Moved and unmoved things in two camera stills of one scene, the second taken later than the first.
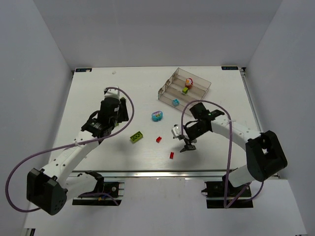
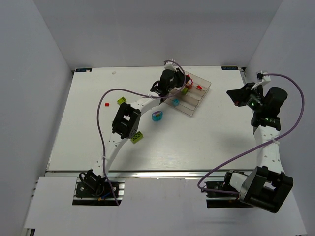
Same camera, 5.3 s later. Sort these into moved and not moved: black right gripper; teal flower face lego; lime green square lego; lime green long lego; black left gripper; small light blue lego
Moved: black right gripper; black left gripper
Not moved: lime green square lego; small light blue lego; lime green long lego; teal flower face lego
